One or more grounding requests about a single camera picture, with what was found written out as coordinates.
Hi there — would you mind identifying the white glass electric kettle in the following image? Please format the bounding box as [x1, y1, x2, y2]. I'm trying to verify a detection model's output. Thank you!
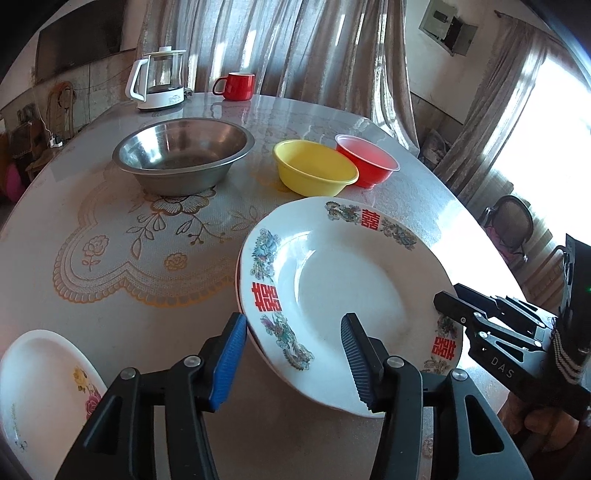
[126, 46, 188, 112]

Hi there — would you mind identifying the lace patterned tablecloth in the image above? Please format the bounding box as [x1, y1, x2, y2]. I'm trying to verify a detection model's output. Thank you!
[0, 90, 527, 480]

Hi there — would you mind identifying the large patterned white plate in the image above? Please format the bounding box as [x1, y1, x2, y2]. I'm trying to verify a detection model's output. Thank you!
[234, 247, 259, 344]
[240, 196, 464, 418]

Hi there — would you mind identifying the wall electrical box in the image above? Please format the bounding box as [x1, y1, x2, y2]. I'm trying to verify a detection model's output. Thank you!
[418, 0, 478, 57]

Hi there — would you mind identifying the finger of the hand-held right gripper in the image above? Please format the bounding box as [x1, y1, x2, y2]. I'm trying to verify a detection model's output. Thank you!
[433, 291, 546, 343]
[453, 282, 558, 332]

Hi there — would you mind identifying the light wooden chair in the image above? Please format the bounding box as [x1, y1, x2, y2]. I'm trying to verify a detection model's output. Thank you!
[46, 82, 77, 139]

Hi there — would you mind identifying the red plastic bowl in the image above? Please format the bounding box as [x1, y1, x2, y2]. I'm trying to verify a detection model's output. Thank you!
[335, 134, 399, 189]

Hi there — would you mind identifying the stainless steel basin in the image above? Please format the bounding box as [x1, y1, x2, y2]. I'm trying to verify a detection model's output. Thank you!
[112, 117, 256, 197]

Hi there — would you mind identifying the person's right hand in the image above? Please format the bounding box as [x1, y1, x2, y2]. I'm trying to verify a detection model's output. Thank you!
[501, 396, 581, 452]

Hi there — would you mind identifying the yellow plastic bowl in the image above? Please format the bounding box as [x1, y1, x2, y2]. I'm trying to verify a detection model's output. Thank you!
[272, 140, 359, 198]

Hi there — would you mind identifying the dark round-back chair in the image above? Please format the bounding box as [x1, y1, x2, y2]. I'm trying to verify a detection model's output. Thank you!
[480, 195, 536, 271]

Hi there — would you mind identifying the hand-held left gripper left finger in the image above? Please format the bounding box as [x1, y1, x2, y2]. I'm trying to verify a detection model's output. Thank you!
[55, 312, 249, 480]

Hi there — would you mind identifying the black wall television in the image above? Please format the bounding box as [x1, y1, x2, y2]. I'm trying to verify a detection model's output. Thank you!
[34, 0, 127, 84]

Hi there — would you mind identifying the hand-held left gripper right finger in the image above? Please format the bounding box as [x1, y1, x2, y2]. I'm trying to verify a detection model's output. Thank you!
[340, 312, 536, 480]

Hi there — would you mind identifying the red mug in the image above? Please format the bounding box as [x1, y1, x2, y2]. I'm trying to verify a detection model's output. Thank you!
[212, 72, 256, 101]

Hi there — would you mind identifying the narrow sheer beige curtain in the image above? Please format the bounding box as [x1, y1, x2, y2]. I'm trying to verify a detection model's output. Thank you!
[434, 14, 555, 204]

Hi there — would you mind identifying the pink bag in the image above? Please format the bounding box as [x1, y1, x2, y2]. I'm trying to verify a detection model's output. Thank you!
[4, 164, 23, 204]

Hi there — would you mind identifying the small white flower plate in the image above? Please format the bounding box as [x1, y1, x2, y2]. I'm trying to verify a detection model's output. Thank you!
[0, 329, 109, 469]

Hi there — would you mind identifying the wide sheer beige curtain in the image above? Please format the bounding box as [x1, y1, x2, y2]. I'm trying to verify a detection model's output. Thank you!
[139, 0, 419, 153]

